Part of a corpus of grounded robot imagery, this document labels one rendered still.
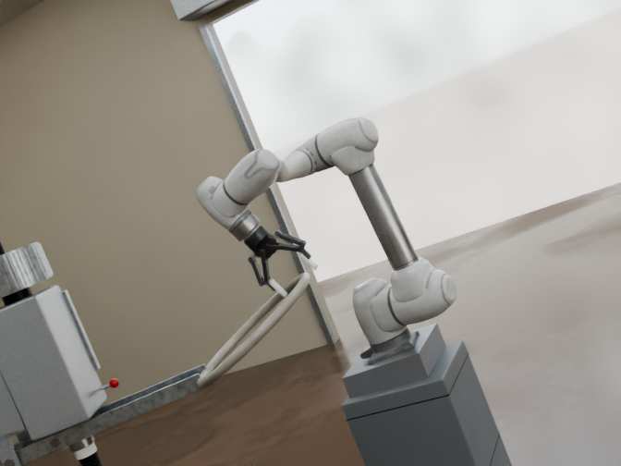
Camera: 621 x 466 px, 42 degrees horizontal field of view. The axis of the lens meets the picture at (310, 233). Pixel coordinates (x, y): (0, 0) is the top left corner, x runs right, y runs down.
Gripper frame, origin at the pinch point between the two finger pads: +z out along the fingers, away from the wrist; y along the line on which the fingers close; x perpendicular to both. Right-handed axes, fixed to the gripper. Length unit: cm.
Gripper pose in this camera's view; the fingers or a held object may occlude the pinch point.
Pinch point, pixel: (298, 279)
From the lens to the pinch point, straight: 247.7
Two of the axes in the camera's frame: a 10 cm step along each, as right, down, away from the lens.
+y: -6.8, 6.5, 3.4
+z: 7.0, 7.1, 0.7
